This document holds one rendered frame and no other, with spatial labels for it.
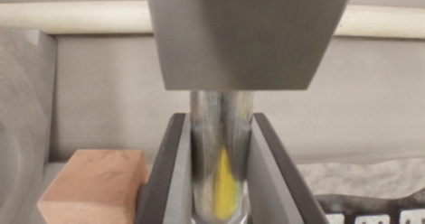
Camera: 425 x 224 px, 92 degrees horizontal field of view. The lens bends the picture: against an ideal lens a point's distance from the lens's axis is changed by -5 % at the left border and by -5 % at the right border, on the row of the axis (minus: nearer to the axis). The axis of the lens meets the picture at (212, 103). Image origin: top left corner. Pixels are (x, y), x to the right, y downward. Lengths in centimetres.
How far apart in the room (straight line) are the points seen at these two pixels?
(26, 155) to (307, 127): 30
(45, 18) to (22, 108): 10
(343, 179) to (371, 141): 6
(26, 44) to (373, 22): 36
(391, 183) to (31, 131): 43
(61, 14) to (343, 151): 36
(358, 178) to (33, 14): 43
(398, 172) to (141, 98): 34
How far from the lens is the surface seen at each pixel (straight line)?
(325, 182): 33
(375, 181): 37
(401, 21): 32
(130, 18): 25
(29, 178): 27
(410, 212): 40
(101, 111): 29
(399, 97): 36
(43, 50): 30
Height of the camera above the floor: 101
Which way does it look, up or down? 86 degrees down
